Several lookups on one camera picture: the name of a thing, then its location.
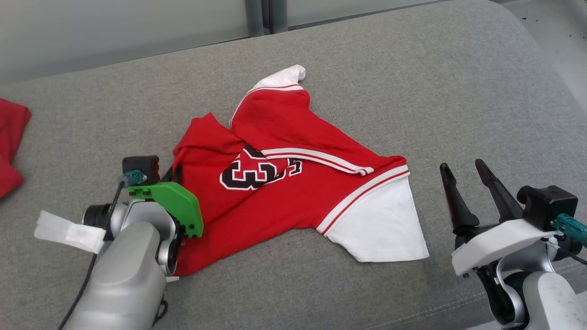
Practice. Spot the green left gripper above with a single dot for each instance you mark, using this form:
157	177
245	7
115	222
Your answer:
183	206

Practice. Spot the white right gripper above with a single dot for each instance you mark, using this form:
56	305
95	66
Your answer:
495	243

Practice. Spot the red jersey with number print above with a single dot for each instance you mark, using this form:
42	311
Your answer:
284	206

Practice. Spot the white tape label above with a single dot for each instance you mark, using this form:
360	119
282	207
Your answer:
69	231

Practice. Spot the red shorts with white stripe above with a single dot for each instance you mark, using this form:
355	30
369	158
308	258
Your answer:
11	146

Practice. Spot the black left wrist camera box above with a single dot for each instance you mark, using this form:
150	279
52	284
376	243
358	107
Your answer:
140	165

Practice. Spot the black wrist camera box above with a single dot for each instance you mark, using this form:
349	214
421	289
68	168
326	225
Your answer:
140	165
548	206

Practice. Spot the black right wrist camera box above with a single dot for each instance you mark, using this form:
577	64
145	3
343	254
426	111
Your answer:
548	206

